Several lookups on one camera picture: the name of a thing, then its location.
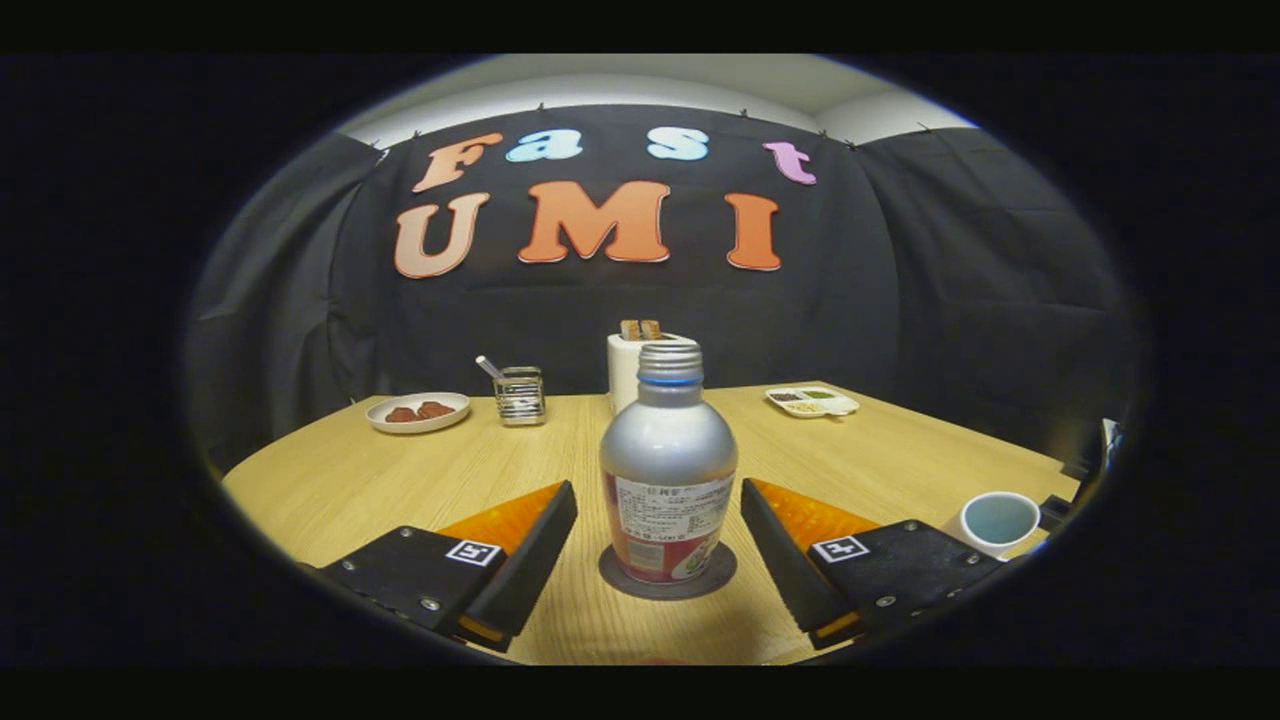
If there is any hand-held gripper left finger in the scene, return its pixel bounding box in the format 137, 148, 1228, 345
318, 480, 580, 653

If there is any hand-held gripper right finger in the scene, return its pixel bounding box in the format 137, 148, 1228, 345
740, 478, 1004, 651

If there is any dark round coaster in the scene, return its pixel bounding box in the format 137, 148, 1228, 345
598, 541, 738, 601

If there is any silver juice bottle red label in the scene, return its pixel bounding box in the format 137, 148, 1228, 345
599, 341, 740, 586

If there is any white cup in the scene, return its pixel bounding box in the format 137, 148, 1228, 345
960, 491, 1043, 559

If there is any white divided snack tray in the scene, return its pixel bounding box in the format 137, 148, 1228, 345
765, 386, 860, 419

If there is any white round plate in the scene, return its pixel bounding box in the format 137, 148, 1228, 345
365, 391, 471, 435

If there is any glass utensil holder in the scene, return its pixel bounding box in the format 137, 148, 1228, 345
493, 366, 547, 427

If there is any wooden table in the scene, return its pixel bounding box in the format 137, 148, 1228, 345
222, 381, 1083, 666

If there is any white toaster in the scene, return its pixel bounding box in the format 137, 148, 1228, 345
607, 332, 696, 415

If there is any black backdrop cloth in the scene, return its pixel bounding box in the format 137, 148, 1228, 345
185, 103, 1141, 476

